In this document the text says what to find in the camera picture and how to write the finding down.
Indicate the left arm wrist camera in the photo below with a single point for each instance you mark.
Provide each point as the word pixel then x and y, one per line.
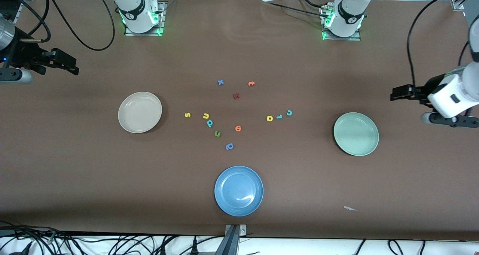
pixel 460 122

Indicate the white paper scrap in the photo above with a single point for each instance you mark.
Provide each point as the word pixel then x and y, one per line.
pixel 349 208

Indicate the pale green plate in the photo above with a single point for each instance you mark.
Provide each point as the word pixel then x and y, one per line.
pixel 356 134

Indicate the grey metal camera bracket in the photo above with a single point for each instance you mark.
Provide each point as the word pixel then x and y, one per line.
pixel 232 240

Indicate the blue plate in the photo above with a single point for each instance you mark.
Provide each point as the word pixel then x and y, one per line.
pixel 238 191

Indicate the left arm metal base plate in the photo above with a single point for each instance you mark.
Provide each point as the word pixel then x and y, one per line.
pixel 342 38

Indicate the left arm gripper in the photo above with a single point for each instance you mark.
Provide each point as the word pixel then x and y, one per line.
pixel 430 87

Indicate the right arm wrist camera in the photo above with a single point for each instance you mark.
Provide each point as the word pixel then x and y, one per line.
pixel 15 76

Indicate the beige brown plate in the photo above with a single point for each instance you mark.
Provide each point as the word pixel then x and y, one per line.
pixel 139 112

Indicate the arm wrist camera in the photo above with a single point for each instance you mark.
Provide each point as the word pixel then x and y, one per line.
pixel 460 122
pixel 15 76

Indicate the blue letter a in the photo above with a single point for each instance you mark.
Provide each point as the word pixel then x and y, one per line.
pixel 229 146

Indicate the teal letter d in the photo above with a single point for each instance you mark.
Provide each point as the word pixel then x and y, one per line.
pixel 209 124

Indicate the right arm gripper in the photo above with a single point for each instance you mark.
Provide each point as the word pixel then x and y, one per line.
pixel 23 55

